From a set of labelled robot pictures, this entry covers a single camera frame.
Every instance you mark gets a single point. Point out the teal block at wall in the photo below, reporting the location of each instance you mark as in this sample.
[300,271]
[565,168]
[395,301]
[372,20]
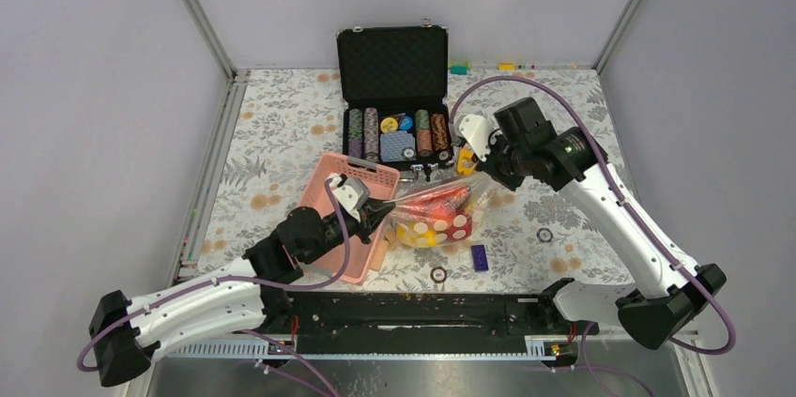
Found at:
[459,69]

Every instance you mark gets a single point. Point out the pink plastic basket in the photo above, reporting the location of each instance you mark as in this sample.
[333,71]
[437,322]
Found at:
[382,182]

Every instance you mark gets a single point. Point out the orange red carrot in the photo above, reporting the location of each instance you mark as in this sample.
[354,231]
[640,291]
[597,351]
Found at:
[452,196]

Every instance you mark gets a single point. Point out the clear zip top bag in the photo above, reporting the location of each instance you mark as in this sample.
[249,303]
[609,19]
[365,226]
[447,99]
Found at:
[482,188]

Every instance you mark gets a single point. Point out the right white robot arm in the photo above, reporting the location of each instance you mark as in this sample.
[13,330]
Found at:
[669,288]

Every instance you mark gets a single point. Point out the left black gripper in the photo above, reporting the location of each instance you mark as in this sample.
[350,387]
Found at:
[369,216]

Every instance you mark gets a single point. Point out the yellow lemon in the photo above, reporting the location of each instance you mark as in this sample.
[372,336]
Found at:
[417,235]

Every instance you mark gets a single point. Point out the black poker chip case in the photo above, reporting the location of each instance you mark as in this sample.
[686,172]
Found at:
[394,81]

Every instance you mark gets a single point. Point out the poker chip near front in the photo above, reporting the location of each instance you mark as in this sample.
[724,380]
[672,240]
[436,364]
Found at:
[438,274]

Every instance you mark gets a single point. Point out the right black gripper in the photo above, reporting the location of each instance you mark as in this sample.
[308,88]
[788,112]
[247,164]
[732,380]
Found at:
[486,156]

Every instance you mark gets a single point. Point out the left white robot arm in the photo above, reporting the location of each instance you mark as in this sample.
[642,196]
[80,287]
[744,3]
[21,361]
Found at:
[306,251]

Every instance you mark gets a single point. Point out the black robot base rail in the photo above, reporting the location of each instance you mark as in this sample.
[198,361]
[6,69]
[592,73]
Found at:
[418,324]

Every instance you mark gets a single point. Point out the yellow plastic toy tool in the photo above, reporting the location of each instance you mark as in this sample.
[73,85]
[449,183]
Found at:
[466,161]

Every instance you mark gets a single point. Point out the red apple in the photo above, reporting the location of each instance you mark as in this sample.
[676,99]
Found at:
[452,230]

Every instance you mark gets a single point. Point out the purple rectangular block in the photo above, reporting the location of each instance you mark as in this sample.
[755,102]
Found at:
[479,258]

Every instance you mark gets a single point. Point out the long wooden block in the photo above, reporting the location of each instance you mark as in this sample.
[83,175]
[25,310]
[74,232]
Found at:
[379,254]

